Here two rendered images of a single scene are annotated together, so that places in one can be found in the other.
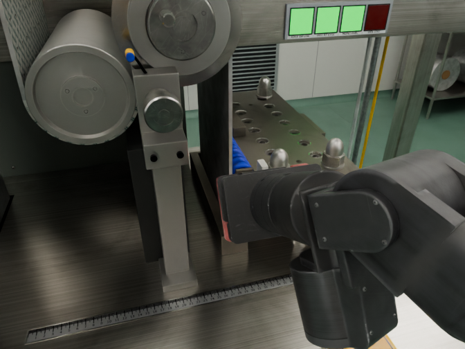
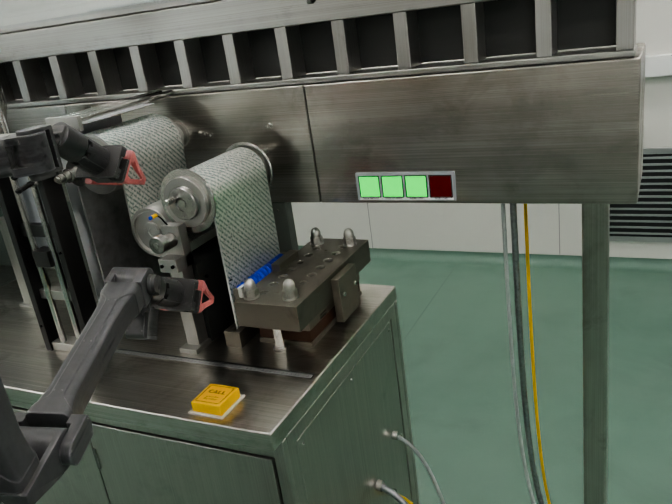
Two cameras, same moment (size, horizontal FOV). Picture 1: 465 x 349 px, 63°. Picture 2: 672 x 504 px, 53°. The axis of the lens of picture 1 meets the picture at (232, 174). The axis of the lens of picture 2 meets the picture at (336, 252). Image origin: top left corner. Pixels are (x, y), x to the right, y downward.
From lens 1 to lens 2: 127 cm
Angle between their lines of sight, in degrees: 40
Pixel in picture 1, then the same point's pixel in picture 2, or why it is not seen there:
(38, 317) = (126, 345)
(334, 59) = not seen: outside the picture
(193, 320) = (176, 366)
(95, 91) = (156, 230)
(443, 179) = (129, 274)
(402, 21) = (472, 190)
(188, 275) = (195, 347)
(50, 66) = (140, 216)
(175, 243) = (188, 323)
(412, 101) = (587, 276)
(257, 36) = (337, 196)
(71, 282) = not seen: hidden behind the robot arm
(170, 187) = not seen: hidden behind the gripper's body
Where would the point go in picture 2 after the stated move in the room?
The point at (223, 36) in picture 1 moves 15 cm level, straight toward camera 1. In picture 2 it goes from (203, 209) to (147, 232)
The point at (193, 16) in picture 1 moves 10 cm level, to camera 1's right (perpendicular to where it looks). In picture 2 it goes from (186, 199) to (215, 203)
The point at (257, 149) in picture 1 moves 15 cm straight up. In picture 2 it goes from (270, 280) to (259, 220)
